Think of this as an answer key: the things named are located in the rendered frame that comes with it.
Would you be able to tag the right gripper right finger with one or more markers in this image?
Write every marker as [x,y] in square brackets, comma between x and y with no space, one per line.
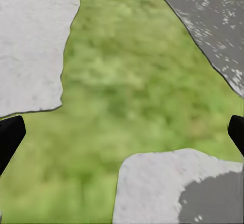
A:
[236,131]

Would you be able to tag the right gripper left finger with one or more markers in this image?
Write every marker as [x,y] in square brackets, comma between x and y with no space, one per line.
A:
[12,132]

